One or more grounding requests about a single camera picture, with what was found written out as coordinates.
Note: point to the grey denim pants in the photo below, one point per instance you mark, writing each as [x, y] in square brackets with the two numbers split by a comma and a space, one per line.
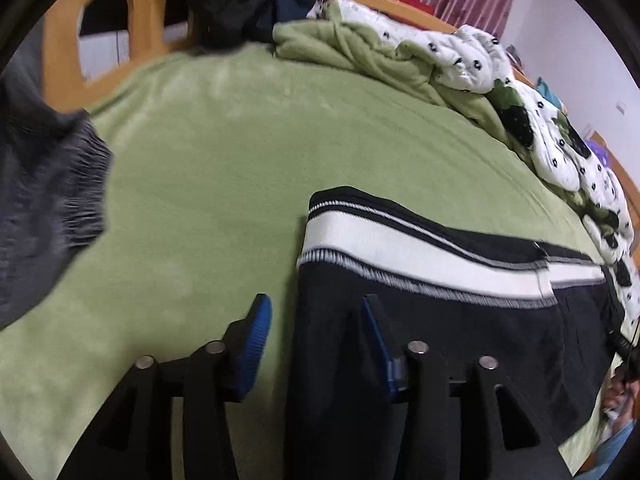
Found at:
[53, 175]

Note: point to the white floral quilt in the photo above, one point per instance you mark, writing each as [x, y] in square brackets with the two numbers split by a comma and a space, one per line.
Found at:
[473, 61]

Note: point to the black pants white stripe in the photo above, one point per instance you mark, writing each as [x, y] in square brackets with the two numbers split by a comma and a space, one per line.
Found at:
[547, 314]

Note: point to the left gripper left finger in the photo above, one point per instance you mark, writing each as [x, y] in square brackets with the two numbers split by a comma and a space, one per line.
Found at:
[130, 436]

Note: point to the purple object on bed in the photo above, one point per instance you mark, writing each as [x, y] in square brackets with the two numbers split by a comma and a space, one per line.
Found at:
[600, 151]

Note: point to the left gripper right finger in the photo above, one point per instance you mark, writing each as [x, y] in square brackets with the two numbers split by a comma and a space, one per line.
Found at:
[476, 427]

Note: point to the green fleece bed blanket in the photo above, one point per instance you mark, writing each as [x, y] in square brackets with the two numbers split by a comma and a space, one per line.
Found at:
[215, 158]

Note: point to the teal pillow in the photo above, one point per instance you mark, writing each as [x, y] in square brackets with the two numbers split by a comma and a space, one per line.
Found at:
[544, 90]

